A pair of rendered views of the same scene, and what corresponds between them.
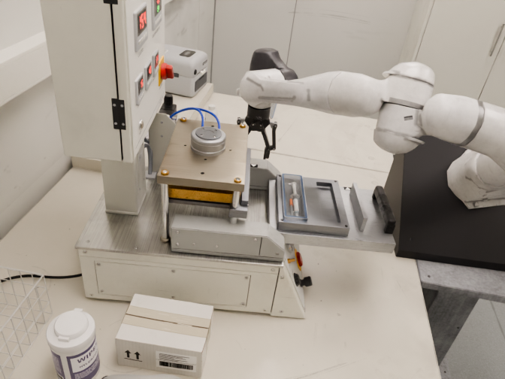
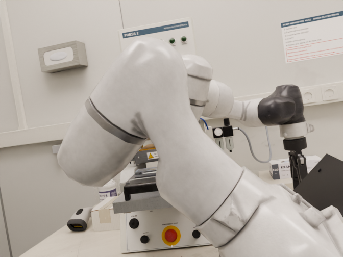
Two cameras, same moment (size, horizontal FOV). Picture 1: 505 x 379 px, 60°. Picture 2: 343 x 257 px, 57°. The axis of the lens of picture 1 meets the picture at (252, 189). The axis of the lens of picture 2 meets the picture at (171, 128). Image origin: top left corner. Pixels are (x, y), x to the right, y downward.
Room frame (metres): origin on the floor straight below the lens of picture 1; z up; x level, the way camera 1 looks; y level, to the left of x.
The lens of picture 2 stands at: (1.10, -1.13, 1.18)
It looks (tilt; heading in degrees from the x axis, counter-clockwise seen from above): 3 degrees down; 99
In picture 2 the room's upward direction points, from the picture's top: 8 degrees counter-clockwise
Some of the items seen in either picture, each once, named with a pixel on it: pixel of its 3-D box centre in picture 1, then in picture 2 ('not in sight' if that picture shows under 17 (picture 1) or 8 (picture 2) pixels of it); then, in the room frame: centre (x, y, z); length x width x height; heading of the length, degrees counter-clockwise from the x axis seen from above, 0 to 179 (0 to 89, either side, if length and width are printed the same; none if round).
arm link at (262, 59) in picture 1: (273, 74); (281, 105); (1.29, -0.02, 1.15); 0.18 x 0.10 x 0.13; 38
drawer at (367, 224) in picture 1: (328, 208); (161, 183); (0.89, -0.19, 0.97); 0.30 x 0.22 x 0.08; 93
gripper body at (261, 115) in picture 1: (258, 117); (295, 151); (1.33, 0.01, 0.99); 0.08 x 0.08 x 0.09
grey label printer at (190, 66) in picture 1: (178, 69); not in sight; (1.95, 0.41, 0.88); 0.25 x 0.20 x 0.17; 79
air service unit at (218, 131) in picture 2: (169, 123); (222, 135); (1.08, 0.25, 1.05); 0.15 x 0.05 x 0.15; 3
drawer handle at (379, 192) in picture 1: (383, 207); (152, 189); (0.89, -0.33, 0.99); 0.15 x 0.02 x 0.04; 3
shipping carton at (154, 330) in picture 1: (167, 334); (114, 212); (0.59, 0.14, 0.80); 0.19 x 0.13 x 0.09; 85
